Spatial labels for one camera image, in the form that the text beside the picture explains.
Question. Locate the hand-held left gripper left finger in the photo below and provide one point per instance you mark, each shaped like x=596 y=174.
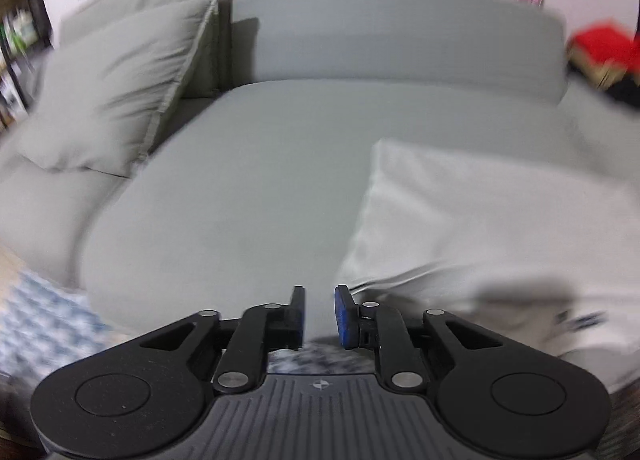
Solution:
x=299 y=315

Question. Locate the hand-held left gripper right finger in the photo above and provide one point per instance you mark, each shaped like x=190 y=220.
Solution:
x=344 y=315

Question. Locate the light grey garment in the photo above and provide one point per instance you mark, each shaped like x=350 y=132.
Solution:
x=490 y=220

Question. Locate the grey sofa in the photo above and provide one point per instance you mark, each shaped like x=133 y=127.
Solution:
x=260 y=179

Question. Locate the houndstooth patterned rug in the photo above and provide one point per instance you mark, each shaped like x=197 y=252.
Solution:
x=45 y=320

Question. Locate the small grey-green pillow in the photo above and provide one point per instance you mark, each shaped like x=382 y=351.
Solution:
x=115 y=84

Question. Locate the tan folded garment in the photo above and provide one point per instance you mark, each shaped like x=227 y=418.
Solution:
x=597 y=72

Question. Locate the black folded garment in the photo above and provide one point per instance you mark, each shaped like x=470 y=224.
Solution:
x=625 y=89

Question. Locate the red folded garment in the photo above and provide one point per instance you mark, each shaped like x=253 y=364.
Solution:
x=605 y=44

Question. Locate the dark shelf with items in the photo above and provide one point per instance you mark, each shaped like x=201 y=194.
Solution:
x=20 y=39

